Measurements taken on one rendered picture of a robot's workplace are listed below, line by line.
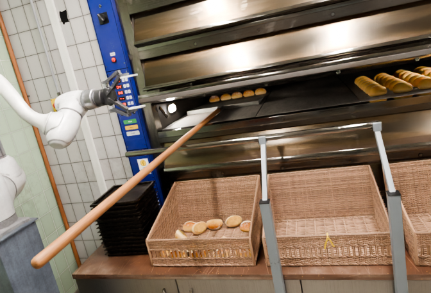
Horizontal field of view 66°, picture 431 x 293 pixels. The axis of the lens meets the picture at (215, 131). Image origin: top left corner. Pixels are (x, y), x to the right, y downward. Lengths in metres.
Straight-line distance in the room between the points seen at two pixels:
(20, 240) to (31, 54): 1.24
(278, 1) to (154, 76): 0.81
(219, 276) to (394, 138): 1.13
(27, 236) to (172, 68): 1.12
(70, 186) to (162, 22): 1.33
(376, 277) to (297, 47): 1.12
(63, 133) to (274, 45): 1.12
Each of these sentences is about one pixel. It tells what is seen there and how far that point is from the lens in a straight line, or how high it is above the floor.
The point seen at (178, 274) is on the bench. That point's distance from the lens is 1.76.
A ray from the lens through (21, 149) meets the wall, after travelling 2.50.
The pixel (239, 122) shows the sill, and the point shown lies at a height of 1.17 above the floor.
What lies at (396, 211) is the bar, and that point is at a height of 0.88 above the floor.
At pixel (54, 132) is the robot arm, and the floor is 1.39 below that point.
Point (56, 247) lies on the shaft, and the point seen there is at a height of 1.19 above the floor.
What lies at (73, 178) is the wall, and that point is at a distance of 2.54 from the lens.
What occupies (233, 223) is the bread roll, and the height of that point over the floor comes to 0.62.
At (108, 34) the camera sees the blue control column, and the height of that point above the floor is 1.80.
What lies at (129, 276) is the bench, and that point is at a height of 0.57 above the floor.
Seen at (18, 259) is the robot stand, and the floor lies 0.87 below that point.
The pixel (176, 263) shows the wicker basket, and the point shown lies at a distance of 1.83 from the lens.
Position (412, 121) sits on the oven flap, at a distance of 1.97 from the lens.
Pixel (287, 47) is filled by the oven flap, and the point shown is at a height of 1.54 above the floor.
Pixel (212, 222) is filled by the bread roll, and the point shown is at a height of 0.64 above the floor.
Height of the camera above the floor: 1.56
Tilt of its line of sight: 12 degrees down
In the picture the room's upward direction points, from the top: 11 degrees counter-clockwise
